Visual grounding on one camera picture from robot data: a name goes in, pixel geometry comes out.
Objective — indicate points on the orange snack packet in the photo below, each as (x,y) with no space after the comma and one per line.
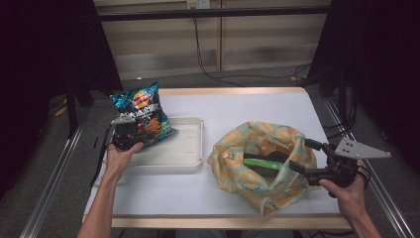
(270,147)

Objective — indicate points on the black stand leg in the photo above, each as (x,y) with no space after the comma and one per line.
(71,112)

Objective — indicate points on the white wall socket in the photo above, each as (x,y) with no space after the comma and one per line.
(198,4)

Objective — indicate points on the person's right hand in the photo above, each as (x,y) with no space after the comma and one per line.
(351,198)

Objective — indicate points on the white table mat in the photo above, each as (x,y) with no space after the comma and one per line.
(231,105)

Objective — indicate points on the green snack packet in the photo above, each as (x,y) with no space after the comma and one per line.
(261,163)

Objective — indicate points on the aluminium rail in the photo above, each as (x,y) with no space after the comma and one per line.
(49,188)
(379,195)

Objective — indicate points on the white plastic tray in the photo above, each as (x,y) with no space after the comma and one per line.
(185,148)

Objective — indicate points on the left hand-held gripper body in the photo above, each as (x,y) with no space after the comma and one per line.
(124,134)

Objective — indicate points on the teal orange-print fabric bag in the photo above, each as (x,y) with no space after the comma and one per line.
(237,185)

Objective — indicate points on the black box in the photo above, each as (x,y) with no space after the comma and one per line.
(256,155)

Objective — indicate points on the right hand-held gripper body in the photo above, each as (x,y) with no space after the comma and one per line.
(340,172)

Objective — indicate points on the black curtain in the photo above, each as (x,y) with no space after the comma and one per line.
(379,66)
(39,66)

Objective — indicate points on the person's left hand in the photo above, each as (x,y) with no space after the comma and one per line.
(117,162)

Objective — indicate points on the black horizontal bar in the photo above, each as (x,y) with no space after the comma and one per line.
(214,13)

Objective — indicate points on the blue chip bag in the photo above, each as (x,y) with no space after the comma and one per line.
(145,105)

